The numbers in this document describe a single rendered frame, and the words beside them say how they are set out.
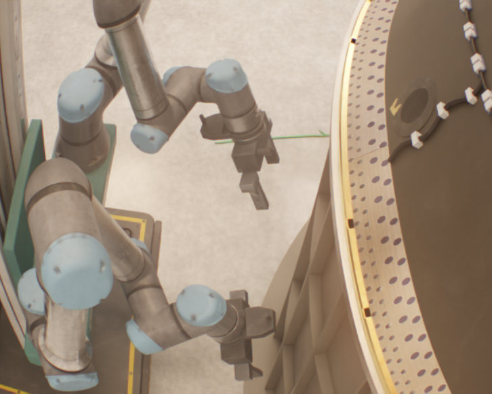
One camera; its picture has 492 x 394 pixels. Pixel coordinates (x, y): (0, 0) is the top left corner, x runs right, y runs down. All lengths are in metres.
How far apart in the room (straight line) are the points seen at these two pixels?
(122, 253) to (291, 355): 0.78
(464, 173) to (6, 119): 0.97
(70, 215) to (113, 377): 1.05
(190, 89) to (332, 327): 0.57
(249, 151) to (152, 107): 0.24
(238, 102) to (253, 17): 1.59
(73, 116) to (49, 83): 1.31
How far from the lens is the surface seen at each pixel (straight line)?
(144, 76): 1.69
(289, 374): 2.13
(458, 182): 1.29
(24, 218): 1.77
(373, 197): 1.43
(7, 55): 1.59
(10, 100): 1.70
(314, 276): 1.83
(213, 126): 1.89
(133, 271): 1.55
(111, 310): 2.28
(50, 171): 1.24
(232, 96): 1.79
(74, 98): 1.86
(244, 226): 2.79
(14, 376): 2.22
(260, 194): 1.92
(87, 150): 1.97
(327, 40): 3.34
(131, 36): 1.63
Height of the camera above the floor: 2.37
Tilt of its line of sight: 56 degrees down
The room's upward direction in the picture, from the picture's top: 10 degrees clockwise
